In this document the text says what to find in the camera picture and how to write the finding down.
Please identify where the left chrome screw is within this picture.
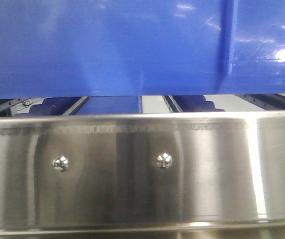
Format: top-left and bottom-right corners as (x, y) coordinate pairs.
(52, 155), (69, 172)

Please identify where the steel front rail plate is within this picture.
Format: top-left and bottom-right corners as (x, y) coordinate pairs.
(0, 111), (285, 239)

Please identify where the chrome screw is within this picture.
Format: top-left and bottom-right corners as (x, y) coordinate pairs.
(52, 155), (69, 172)
(156, 152), (173, 169)

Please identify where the large blue plastic bin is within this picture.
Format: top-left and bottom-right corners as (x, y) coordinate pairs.
(0, 0), (285, 99)

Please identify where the right chrome screw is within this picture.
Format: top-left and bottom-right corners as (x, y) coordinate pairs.
(156, 152), (173, 169)

